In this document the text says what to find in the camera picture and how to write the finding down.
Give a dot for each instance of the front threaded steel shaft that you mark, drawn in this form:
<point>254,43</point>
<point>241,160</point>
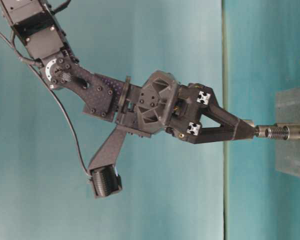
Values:
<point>293,133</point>

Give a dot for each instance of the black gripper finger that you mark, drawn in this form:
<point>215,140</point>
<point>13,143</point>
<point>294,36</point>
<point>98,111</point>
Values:
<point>214,112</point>
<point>240,131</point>

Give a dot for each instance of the black 3D-printed gripper body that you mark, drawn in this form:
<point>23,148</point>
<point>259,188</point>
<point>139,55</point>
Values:
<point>163,104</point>

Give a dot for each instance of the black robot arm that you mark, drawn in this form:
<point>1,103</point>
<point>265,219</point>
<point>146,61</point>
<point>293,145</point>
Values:
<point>34,23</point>

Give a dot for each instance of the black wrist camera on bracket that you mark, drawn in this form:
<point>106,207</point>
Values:
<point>105,179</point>

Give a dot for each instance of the grey metal base block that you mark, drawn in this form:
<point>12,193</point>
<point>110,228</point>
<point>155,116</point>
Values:
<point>287,110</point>

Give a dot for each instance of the silver metal washer bushing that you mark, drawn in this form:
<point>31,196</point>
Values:
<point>250,122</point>

